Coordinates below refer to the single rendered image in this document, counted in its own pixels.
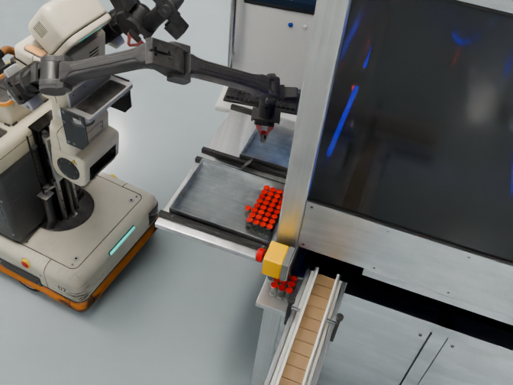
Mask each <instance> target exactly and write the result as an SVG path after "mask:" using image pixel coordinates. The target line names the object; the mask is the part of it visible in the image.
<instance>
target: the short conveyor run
mask: <svg viewBox="0 0 513 385"><path fill-rule="evenodd" d="M318 270H319V267H316V268H315V271H310V270H308V269H307V270H306V272H305V275H304V278H303V281H302V284H301V286H300V288H299V291H298V294H297V296H296V299H295V298H294V297H293V296H289V297H288V299H287V303H288V306H287V310H286V317H285V320H284V325H286V326H285V329H284V331H283V333H282V337H281V339H280V342H279V345H278V348H277V349H276V353H275V355H274V358H273V362H272V363H271V366H270V369H269V372H268V374H267V376H266V380H265V382H264V385H310V384H311V385H317V382H318V378H319V375H320V372H321V368H322V364H323V362H324V357H325V355H326V352H327V347H328V345H329V341H332V342H333V341H334V337H335V335H336V333H337V329H338V326H339V325H340V322H342V321H343V319H344V316H343V315H342V314H341V313H338V312H339V308H340V304H341V302H342V299H343V296H344V291H345V289H346V286H347V283H346V282H342V281H341V280H339V279H340V275H339V274H337V277H336V279H333V278H330V277H326V276H324V275H321V274H319V273H318ZM293 304H294V305H293ZM292 305H293V306H292ZM336 320H337V321H336ZM313 374H314V375H313Z"/></svg>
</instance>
